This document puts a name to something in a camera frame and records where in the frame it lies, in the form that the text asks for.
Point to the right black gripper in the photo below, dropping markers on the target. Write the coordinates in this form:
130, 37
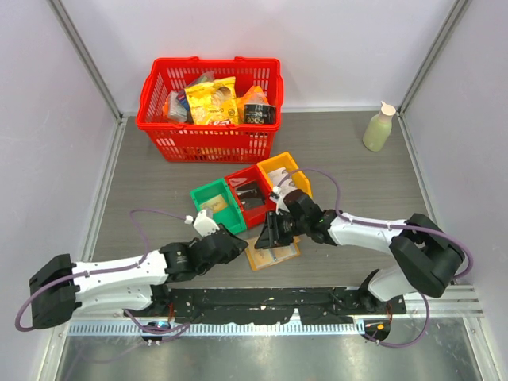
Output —
271, 235

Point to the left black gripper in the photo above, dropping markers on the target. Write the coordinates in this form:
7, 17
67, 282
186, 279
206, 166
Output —
240, 244

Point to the yellow leather card holder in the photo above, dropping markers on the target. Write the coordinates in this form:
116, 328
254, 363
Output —
260, 259

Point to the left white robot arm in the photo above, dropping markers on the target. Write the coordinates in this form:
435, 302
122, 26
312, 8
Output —
63, 287

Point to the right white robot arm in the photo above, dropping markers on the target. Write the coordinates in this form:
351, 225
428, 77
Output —
426, 259

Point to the black card in red bin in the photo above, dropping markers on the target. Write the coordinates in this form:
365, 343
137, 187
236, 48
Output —
250, 195

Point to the gold card in green bin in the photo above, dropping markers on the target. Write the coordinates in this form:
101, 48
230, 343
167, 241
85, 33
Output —
215, 205

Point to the white card in yellow bin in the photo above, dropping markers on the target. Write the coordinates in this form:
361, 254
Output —
280, 185

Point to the red plastic bin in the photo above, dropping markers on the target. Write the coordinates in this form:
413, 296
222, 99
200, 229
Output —
256, 216

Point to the green plastic bin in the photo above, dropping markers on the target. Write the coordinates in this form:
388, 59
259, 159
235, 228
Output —
232, 218

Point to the yellow plastic bin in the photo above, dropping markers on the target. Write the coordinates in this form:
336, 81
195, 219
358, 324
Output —
283, 160

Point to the red plastic shopping basket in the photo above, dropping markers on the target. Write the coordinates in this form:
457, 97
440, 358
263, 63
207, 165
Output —
179, 142

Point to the black face cream jar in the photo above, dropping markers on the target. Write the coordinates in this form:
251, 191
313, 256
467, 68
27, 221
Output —
259, 114

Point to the orange snack packet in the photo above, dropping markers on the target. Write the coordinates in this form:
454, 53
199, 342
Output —
254, 95

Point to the grey boxed item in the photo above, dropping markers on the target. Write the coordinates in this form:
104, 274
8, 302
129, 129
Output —
173, 109

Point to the yellow snack bag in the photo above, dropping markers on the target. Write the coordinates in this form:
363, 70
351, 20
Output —
214, 103

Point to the green lotion bottle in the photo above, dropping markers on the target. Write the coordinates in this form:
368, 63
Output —
379, 128

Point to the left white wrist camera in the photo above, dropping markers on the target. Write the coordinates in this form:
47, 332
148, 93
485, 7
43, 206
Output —
203, 223

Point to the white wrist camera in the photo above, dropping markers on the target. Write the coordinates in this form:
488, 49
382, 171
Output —
203, 223
277, 195

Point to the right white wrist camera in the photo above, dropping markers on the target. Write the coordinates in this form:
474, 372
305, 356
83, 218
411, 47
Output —
277, 195

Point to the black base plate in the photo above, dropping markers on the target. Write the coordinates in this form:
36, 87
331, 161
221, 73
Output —
266, 306

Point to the white slotted cable duct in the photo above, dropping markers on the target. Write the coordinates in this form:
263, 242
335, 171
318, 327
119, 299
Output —
292, 328

